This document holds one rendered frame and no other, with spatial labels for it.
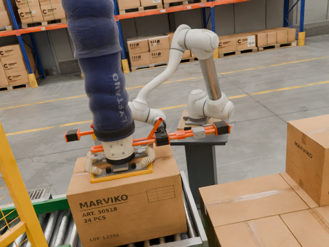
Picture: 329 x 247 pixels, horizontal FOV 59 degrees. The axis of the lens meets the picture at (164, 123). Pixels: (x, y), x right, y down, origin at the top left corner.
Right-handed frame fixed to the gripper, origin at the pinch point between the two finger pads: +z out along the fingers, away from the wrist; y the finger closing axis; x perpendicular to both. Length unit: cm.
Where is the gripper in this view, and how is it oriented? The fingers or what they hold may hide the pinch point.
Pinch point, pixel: (163, 137)
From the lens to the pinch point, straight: 165.6
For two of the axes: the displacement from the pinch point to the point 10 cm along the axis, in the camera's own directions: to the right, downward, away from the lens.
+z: 1.2, 3.6, -9.3
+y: 1.3, 9.2, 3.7
